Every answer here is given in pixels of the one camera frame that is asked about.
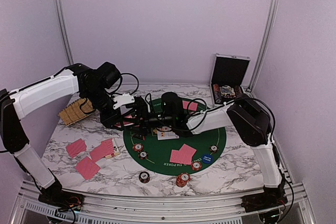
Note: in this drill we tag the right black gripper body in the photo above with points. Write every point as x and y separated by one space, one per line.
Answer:
160 120

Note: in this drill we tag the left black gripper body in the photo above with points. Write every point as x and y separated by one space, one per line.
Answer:
106 118

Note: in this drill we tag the nine of hearts card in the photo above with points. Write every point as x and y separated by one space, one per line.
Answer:
162 133

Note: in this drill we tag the red playing card deck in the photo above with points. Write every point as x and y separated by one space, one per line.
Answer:
104 149

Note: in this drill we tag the blue small blind button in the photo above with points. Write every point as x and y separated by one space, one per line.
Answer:
207 159

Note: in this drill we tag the black poker chip stack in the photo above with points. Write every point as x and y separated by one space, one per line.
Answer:
144 177

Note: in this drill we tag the red card pile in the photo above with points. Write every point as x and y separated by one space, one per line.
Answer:
87 168
76 147

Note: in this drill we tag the red poker chip stack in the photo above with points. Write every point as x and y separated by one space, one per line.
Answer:
182 179

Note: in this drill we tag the red card pile front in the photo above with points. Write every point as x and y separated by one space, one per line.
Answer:
87 168

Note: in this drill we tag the red playing card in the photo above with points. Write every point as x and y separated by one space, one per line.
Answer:
129 120

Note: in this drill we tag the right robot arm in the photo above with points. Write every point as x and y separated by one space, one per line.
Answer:
253 121

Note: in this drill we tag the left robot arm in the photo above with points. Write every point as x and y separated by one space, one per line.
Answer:
17 104

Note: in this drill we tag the playing card box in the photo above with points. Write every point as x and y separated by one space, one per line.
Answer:
116 151

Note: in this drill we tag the round green poker mat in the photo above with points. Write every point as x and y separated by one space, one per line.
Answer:
159 151

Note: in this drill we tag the woven bamboo tray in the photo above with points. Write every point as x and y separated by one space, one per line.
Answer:
76 111

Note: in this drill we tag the aluminium poker chip case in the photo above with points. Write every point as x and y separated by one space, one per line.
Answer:
227 75

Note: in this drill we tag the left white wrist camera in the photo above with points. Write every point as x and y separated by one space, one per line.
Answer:
122 100

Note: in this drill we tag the front aluminium rail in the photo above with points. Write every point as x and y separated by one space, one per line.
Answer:
100 208

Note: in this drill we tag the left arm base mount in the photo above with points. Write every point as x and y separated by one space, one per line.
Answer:
64 200

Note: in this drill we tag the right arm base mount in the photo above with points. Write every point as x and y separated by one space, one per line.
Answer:
261 201

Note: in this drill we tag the right aluminium frame post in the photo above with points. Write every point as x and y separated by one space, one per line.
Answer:
271 17

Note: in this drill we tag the aluminium frame post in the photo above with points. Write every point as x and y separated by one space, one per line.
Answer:
271 17
63 31

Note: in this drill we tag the left aluminium frame post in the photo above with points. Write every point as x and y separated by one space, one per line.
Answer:
63 31

